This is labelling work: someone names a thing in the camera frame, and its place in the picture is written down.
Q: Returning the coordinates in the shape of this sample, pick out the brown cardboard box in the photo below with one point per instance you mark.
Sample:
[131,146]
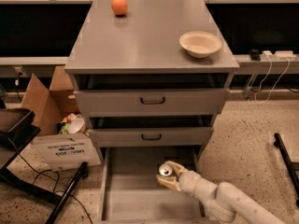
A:
[55,108]

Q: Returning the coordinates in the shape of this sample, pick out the black bar on floor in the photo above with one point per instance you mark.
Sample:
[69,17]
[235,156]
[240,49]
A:
[292,167]

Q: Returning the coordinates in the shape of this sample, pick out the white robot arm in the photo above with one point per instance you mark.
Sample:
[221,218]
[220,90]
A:
[223,201]

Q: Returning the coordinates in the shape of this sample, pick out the grey open bottom drawer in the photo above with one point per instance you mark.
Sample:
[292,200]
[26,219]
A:
[132,195]

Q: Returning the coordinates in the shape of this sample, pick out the white cup in box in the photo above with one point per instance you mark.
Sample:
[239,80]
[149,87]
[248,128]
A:
[77,126]

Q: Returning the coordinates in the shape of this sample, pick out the grey middle drawer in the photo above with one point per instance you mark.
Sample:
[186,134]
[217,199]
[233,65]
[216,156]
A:
[150,137]

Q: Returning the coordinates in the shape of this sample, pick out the black device on ledge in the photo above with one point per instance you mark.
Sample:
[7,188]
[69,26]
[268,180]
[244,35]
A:
[254,55]

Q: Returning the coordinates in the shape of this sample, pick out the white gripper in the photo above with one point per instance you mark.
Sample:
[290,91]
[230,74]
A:
[188,181]

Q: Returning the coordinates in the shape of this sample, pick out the orange fruit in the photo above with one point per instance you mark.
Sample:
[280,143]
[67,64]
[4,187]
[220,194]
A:
[119,7]

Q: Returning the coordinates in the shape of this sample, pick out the white paper bowl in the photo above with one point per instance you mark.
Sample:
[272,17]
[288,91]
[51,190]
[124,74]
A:
[200,44]

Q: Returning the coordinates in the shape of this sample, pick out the white power adapter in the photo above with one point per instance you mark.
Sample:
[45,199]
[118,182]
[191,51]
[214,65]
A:
[281,54]

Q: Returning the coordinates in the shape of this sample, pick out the grey top drawer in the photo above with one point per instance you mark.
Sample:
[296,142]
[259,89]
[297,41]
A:
[138,103]

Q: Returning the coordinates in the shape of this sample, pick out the green soda can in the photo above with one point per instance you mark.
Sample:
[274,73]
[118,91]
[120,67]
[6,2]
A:
[165,170]

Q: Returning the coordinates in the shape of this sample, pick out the grey drawer cabinet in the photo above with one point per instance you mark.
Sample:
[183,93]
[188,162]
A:
[141,51]

